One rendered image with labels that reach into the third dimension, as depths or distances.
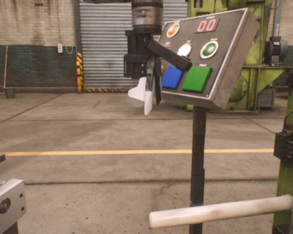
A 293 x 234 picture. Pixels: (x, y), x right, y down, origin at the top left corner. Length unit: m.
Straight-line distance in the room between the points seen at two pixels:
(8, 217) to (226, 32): 0.72
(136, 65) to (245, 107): 4.86
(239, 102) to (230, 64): 4.63
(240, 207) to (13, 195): 0.61
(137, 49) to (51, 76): 8.10
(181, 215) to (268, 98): 5.23
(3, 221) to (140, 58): 0.48
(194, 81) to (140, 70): 0.19
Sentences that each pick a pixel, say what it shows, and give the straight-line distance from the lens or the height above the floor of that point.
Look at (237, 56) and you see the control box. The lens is 0.76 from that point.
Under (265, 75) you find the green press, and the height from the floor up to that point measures 0.73.
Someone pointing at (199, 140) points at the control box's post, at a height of 0.78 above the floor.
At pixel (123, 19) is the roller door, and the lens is 8.28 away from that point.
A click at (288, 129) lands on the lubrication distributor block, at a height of 0.85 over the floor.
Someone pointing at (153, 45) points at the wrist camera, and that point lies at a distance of 0.61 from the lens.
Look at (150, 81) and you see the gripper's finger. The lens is 0.57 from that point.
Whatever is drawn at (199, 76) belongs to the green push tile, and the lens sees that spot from 0.73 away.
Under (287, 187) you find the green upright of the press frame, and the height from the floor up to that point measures 0.66.
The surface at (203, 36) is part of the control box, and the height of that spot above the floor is 1.13.
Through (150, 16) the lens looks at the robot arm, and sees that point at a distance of 0.61.
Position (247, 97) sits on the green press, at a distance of 5.38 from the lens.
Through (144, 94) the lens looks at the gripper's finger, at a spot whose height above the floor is 0.99.
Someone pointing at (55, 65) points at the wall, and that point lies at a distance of 8.63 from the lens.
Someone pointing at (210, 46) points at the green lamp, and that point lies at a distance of 0.78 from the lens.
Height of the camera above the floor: 1.06
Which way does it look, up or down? 13 degrees down
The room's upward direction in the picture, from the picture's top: straight up
